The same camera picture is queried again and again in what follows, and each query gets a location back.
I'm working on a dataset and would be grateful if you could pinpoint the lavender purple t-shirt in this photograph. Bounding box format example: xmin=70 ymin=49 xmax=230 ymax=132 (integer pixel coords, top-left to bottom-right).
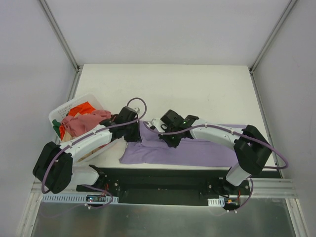
xmin=119 ymin=124 xmax=237 ymax=167

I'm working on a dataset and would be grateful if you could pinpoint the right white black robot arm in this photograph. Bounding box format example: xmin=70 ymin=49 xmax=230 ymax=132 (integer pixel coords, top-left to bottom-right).
xmin=151 ymin=110 xmax=272 ymax=196

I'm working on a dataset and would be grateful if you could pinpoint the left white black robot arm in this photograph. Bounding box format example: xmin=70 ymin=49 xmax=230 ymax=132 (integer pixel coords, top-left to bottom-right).
xmin=33 ymin=106 xmax=142 ymax=194

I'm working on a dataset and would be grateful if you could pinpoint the orange t-shirt in basket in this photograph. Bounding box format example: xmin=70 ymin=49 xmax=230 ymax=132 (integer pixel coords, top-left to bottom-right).
xmin=68 ymin=101 xmax=95 ymax=117

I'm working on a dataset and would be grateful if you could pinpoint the pink t-shirt in basket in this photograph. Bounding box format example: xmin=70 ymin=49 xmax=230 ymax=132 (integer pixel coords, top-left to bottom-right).
xmin=60 ymin=109 xmax=111 ymax=140

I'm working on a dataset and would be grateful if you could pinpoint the white plastic laundry basket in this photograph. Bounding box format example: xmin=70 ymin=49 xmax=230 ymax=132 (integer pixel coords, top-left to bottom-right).
xmin=48 ymin=93 xmax=117 ymax=163

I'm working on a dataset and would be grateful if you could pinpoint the green garment in basket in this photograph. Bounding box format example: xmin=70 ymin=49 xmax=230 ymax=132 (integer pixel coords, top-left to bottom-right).
xmin=52 ymin=119 xmax=61 ymax=132

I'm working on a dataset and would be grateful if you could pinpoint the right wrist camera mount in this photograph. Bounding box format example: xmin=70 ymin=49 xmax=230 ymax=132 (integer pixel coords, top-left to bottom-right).
xmin=151 ymin=118 xmax=163 ymax=132

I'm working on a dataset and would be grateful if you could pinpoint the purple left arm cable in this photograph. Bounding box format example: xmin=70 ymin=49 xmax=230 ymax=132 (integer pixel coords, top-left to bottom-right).
xmin=39 ymin=98 xmax=148 ymax=218

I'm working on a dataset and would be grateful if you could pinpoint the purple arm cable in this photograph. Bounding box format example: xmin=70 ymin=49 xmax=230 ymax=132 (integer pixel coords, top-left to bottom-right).
xmin=39 ymin=98 xmax=148 ymax=218
xmin=144 ymin=120 xmax=289 ymax=217

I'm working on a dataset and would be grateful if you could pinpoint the right white slotted cable duct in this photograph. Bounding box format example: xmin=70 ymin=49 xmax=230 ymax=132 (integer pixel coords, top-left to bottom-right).
xmin=207 ymin=197 xmax=225 ymax=207

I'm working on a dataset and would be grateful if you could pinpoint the white slotted cable duct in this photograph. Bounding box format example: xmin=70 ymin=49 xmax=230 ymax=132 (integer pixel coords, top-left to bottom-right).
xmin=42 ymin=194 xmax=119 ymax=204
xmin=207 ymin=197 xmax=225 ymax=207

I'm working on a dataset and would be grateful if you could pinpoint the left white slotted cable duct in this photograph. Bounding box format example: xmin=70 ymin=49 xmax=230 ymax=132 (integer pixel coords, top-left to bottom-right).
xmin=42 ymin=194 xmax=119 ymax=204

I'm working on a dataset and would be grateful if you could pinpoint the right aluminium frame post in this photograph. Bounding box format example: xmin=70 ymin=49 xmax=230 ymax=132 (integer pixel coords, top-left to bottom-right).
xmin=248 ymin=0 xmax=299 ymax=74

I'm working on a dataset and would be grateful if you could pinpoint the aluminium frame post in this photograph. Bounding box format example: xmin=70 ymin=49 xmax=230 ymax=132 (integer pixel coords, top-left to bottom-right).
xmin=248 ymin=0 xmax=299 ymax=74
xmin=38 ymin=0 xmax=83 ymax=72

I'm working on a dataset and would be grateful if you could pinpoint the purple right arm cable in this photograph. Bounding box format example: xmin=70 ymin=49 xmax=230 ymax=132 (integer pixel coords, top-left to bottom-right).
xmin=144 ymin=120 xmax=289 ymax=217

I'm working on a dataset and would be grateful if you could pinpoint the aluminium extrusion rail right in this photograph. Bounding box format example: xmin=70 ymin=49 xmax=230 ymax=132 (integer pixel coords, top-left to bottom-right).
xmin=252 ymin=178 xmax=298 ymax=199

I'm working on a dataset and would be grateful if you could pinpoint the left aluminium frame post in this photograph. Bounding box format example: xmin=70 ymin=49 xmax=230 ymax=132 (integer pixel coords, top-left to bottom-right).
xmin=38 ymin=0 xmax=83 ymax=72

